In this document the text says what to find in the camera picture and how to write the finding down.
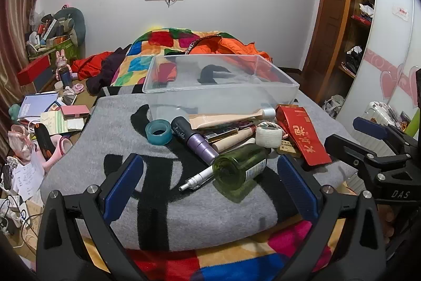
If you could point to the pink fabric pouch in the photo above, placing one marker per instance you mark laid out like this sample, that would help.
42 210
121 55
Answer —
19 142

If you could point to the green and white papers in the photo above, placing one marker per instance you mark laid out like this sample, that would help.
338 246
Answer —
57 123

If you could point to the small printed tile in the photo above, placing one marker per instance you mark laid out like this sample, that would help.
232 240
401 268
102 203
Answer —
289 148

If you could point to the white bandage roll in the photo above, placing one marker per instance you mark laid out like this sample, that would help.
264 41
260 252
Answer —
268 138

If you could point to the teal tape roll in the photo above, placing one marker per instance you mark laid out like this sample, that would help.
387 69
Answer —
150 136

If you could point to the grey neck pillow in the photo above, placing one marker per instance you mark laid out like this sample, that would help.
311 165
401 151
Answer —
75 24

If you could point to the pink flat box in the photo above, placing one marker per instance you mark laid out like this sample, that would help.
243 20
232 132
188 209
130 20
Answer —
75 110

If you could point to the black oblong case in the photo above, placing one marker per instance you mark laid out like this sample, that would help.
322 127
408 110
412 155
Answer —
44 141

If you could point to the cosmetic palette box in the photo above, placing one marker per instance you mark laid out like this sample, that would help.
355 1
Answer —
218 134

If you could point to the white notebook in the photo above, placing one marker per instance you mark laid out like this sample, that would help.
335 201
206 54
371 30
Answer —
37 105

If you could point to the green glass bottle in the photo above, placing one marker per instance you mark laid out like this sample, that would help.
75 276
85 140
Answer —
236 166

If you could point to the red garment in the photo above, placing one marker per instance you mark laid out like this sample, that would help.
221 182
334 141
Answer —
88 65

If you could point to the beige cosmetic tube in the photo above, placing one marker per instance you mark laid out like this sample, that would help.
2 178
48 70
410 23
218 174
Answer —
223 119

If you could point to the red paper packet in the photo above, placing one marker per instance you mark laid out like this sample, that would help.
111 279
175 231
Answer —
306 136

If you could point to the dark purple garment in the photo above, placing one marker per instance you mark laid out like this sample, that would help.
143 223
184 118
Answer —
108 70

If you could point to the lime green object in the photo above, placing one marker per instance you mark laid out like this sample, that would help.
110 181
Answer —
415 126

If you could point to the colourful checked blanket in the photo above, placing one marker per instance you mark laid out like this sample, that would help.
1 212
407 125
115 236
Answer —
138 63

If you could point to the clear plastic storage bin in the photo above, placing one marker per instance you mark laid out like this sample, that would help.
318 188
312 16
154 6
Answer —
213 96

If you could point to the pink plastic device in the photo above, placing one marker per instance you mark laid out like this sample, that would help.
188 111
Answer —
59 149

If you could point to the beige cosmetic stick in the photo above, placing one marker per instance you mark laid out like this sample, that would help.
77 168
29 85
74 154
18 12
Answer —
230 142

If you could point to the striped curtain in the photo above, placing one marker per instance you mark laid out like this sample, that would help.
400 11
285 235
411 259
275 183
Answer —
16 21

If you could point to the black and purple cosmetic bottle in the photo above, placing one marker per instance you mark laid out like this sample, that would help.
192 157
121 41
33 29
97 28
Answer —
197 142

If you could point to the white handwritten note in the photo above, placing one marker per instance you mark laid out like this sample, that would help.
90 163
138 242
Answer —
28 177

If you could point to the red box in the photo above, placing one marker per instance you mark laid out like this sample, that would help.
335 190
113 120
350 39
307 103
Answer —
33 70

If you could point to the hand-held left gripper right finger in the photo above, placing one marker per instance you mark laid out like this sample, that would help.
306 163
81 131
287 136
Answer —
297 185

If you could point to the white sandal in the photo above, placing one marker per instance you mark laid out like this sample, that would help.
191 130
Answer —
333 106

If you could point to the white spray pen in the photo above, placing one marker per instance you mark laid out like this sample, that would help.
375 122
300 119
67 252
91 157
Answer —
200 177

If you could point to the wooden door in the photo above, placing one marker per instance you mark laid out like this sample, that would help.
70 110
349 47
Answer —
329 30

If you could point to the pink rabbit toy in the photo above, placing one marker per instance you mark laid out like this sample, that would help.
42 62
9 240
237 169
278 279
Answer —
62 65

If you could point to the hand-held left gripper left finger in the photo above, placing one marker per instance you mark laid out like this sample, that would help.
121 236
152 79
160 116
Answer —
125 184

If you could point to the white wardrobe door pink hearts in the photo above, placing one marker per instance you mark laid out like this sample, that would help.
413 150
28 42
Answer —
391 47

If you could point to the green cardboard box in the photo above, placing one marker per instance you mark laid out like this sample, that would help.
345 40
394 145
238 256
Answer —
65 49

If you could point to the grey blanket with black pattern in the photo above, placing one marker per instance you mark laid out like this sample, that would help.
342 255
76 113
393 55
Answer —
164 202

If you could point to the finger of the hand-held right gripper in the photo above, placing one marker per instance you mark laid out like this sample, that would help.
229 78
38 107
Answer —
370 127
345 146

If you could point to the orange puffer jacket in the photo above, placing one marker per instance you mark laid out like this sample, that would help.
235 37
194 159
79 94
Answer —
230 45

